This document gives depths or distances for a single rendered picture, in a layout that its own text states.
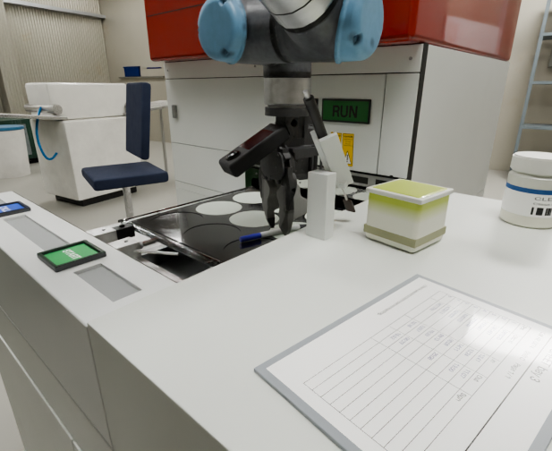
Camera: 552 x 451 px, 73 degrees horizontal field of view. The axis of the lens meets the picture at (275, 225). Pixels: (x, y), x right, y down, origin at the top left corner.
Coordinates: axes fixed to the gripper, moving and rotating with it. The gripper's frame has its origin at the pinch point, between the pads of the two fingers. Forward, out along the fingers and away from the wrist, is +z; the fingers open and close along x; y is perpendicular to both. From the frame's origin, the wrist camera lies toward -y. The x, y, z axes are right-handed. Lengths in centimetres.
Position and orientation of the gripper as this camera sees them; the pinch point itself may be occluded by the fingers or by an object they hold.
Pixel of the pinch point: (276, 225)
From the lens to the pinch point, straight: 65.9
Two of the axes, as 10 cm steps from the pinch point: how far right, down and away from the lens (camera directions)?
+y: 8.5, -1.8, 4.9
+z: 0.0, 9.4, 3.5
